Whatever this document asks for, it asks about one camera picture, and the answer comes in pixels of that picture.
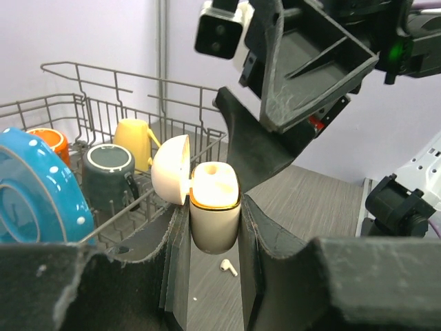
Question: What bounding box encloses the grey wire dish rack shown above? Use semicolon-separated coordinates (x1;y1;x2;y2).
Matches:
1;61;226;249

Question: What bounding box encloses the yellow mug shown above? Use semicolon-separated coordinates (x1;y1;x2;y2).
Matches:
113;119;161;173

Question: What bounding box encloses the orange mug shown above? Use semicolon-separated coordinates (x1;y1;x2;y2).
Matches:
27;128;70;167

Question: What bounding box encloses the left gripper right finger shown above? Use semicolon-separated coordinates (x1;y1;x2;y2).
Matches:
238;195;440;330

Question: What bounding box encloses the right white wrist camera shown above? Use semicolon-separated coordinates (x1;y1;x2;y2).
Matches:
194;1;254;72

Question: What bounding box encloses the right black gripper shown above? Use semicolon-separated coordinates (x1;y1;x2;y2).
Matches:
245;1;411;133

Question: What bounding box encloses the grey mug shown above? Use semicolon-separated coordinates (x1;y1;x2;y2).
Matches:
81;143;140;213

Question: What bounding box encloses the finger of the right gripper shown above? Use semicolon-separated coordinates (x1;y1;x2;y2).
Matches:
214;87;317;192

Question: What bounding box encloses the blue plate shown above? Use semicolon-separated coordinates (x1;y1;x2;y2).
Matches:
1;128;94;243

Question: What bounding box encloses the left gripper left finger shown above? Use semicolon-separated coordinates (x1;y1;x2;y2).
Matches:
1;205;190;330

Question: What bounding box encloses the beige earbud case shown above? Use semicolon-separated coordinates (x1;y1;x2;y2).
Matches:
151;134;241;254

